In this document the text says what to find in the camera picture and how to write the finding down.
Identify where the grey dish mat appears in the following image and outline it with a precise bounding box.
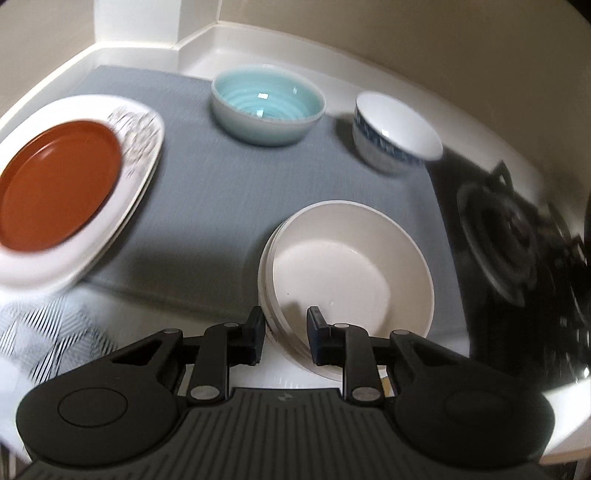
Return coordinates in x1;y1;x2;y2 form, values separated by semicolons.
77;66;467;340

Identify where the light blue ribbed bowl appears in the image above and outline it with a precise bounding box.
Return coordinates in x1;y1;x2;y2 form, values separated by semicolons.
211;64;327;147

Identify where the cream straight-sided bowl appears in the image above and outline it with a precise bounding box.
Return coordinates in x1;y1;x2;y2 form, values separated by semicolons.
257;200;435;381

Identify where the gas burner with grate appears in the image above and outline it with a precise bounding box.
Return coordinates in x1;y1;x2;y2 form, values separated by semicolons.
457;162;590;307

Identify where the black gas stove top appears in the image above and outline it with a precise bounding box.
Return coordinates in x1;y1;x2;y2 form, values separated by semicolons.
427;150;590;390

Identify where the black white patterned cloth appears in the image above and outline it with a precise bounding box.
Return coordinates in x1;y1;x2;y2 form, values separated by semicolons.
1;296;117;384

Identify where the brown round small plate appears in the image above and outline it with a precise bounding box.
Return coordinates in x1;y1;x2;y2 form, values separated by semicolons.
1;120;122;253

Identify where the white bowl blue pattern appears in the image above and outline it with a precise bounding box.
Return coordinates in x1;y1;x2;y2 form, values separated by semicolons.
353;91;444;175

